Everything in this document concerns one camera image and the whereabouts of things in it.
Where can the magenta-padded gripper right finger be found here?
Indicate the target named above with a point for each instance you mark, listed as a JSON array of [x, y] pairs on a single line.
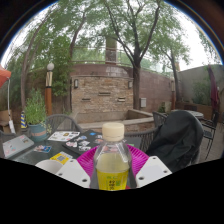
[[140, 161]]

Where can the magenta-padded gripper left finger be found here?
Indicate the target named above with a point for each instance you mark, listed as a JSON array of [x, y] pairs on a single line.
[[85, 161]]

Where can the yellow-labelled clear drink bottle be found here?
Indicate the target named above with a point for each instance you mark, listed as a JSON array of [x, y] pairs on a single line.
[[112, 166]]

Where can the black laptop with stickers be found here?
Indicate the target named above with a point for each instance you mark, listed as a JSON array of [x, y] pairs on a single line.
[[85, 140]]

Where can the yellow sticker card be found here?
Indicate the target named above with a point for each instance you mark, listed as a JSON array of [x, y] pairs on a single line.
[[61, 157]]

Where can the white sticker sheet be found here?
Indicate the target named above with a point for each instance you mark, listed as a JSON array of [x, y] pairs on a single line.
[[63, 136]]

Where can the blue sticker card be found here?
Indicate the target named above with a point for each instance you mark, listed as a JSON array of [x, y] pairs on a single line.
[[42, 148]]

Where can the grey laptop with stickers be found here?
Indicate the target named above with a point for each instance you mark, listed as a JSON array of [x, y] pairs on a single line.
[[16, 146]]

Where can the green plant in teal pot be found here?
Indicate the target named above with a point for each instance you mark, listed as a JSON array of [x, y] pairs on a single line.
[[35, 110]]

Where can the round dark patio table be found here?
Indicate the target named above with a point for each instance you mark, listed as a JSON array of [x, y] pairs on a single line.
[[196, 114]]

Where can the yellow and blue striped cone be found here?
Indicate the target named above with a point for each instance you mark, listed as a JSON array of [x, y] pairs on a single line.
[[23, 120]]

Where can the dark forked tree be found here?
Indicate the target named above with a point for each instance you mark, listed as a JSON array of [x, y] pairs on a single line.
[[136, 86]]

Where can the black metal chair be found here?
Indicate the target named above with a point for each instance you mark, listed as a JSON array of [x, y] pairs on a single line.
[[210, 130]]

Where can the white umbrella pole with base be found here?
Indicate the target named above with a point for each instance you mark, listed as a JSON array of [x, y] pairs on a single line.
[[11, 126]]

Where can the leaning brown-trunk tree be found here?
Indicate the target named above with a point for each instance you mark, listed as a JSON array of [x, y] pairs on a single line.
[[23, 86]]

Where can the closed maroon umbrella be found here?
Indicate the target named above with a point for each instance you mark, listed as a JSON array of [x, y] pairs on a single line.
[[213, 90]]

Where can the orange patio umbrella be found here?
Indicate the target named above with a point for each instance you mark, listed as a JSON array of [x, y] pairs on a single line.
[[4, 75]]

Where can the grey wall box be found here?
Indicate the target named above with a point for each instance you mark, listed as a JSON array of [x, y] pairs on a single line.
[[143, 102]]

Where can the wooden lamp post with globe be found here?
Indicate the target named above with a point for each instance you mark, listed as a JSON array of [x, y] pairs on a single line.
[[49, 96]]

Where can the black wall lamp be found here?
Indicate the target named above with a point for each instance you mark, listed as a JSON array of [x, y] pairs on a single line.
[[76, 83], [130, 84]]

